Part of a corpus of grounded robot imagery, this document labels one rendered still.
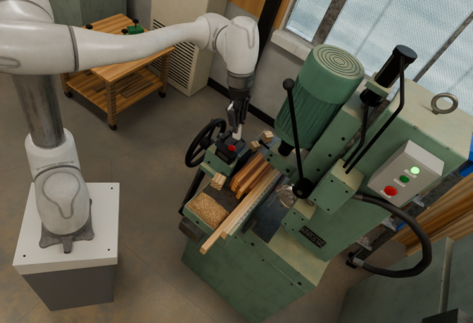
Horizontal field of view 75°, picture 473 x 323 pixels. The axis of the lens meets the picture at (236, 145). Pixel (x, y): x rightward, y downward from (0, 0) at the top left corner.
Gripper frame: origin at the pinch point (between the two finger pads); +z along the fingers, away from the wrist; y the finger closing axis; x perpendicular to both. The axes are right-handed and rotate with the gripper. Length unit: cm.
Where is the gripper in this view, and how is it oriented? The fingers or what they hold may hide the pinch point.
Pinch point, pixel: (236, 131)
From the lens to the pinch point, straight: 116.1
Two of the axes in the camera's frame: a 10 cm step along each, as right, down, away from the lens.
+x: -8.2, -4.1, 4.1
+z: -0.5, 7.5, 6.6
